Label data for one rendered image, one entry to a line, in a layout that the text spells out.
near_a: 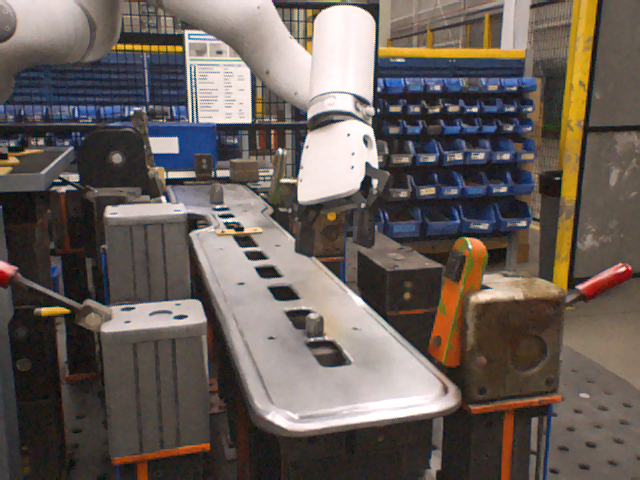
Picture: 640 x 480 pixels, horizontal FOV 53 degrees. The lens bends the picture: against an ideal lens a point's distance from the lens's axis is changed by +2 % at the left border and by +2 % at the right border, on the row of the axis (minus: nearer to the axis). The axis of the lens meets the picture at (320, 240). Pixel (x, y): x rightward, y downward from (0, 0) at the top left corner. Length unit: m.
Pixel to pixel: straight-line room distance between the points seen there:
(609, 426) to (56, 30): 1.07
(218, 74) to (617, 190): 2.70
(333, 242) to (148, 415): 0.76
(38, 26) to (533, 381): 0.77
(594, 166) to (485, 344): 3.42
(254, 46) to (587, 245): 3.39
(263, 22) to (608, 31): 3.24
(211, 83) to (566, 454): 1.55
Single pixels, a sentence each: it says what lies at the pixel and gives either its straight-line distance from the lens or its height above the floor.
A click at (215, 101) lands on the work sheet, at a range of 2.17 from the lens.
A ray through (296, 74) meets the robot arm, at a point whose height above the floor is 1.28.
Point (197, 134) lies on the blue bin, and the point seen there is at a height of 1.13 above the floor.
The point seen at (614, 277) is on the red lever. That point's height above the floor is 1.06.
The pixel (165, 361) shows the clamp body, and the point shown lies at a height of 1.03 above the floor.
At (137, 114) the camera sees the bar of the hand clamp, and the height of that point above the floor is 1.20.
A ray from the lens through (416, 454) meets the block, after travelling 0.96.
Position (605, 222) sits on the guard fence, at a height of 0.50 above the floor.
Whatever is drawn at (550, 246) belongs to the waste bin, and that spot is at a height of 0.27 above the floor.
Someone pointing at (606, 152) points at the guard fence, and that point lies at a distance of 4.08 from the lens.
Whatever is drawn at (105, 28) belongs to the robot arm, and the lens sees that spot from 1.09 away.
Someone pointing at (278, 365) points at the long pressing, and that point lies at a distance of 0.61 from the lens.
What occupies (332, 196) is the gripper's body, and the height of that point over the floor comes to 1.13.
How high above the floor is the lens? 1.25
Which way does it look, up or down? 13 degrees down
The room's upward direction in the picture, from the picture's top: straight up
